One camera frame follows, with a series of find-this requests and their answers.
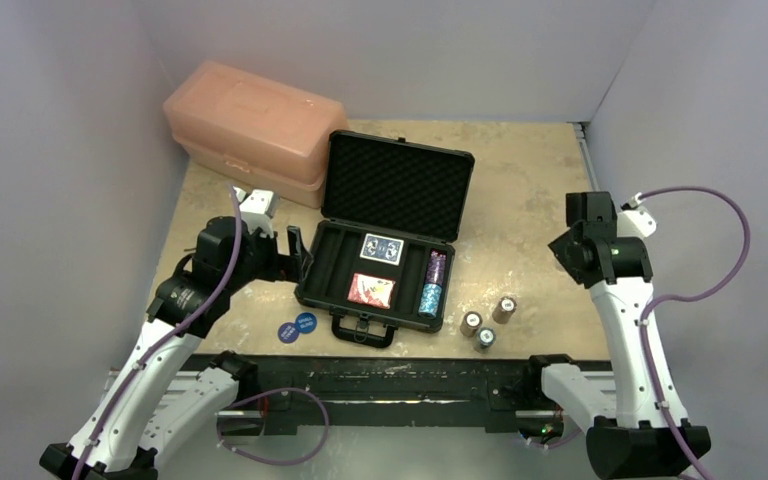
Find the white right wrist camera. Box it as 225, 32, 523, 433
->
617, 192, 657, 240

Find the blue small blind button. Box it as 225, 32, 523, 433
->
295, 312, 318, 334

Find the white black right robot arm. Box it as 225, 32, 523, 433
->
521, 192, 711, 479

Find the purple chip stack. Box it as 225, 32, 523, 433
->
425, 250, 447, 286

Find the red card deck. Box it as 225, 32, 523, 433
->
347, 273, 396, 309

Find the pink plastic storage box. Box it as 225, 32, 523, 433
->
163, 61, 348, 209

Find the light blue chip stack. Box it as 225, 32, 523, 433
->
417, 283, 443, 319

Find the pink blue 10 chip stack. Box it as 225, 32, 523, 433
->
491, 296, 517, 324

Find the green dark chip stack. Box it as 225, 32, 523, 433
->
473, 327, 497, 353

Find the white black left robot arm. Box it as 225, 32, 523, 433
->
39, 214, 310, 479

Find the black poker carrying case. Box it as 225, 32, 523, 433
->
295, 130, 475, 349

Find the blue card deck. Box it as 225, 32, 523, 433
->
359, 233, 405, 266

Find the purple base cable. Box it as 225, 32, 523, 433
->
215, 387, 330, 466

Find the orange black 100 chip stack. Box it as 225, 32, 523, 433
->
459, 311, 483, 338

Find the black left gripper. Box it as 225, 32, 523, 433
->
224, 221, 311, 293

